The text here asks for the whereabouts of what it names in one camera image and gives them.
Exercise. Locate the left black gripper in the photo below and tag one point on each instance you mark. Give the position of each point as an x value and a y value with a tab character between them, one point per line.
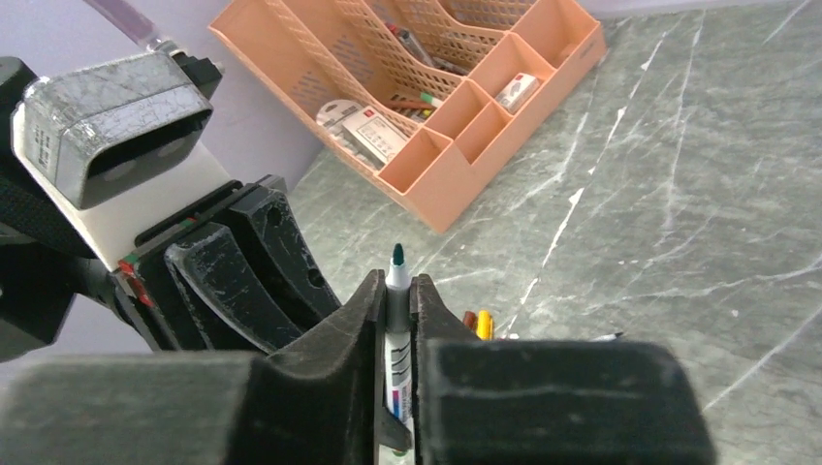
231	272

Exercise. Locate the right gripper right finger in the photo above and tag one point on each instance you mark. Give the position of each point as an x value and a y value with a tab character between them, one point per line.
547	401

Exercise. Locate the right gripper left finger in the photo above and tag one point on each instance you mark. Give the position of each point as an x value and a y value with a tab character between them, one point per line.
312	402

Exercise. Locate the white marker pen green tip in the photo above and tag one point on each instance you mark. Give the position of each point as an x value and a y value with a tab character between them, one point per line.
397	340

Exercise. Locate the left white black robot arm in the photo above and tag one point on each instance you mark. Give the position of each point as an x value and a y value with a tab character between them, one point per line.
44	263

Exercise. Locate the yellow pen cap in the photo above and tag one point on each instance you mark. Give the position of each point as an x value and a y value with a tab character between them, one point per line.
484	328

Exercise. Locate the brown pen cap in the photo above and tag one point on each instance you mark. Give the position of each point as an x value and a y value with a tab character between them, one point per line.
469	319

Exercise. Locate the white marker pen upper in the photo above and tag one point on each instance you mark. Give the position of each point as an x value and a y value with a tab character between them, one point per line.
608	337

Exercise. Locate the white calculator box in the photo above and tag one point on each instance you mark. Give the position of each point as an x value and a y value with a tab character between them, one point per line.
362	131

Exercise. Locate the black green marker in organizer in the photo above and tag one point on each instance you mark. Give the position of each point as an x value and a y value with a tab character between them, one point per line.
419	107

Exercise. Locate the peach plastic file organizer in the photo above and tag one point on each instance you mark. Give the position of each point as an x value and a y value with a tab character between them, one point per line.
308	53

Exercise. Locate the white staple box upper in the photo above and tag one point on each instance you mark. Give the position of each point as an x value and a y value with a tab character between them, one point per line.
519	89

